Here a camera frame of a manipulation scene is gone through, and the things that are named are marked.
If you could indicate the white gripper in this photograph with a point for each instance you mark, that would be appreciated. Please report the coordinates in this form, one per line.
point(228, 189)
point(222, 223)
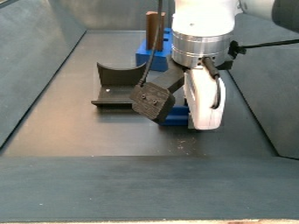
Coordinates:
point(206, 98)

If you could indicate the blue star prism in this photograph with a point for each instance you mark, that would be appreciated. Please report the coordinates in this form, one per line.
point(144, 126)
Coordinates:
point(178, 116)

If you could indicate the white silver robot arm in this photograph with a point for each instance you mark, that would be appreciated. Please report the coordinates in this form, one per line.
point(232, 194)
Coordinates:
point(202, 30)

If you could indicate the blue peg board base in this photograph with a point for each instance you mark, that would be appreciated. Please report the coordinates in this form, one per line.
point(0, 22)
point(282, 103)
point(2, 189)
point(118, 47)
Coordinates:
point(143, 53)

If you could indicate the dark grey curved fixture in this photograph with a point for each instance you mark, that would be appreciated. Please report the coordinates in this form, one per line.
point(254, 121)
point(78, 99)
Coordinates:
point(116, 85)

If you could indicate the brown peg block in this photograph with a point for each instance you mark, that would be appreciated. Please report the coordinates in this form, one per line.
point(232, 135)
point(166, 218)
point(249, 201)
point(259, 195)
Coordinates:
point(154, 31)

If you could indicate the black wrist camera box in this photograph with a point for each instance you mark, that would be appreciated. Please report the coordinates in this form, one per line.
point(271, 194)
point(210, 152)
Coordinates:
point(154, 97)

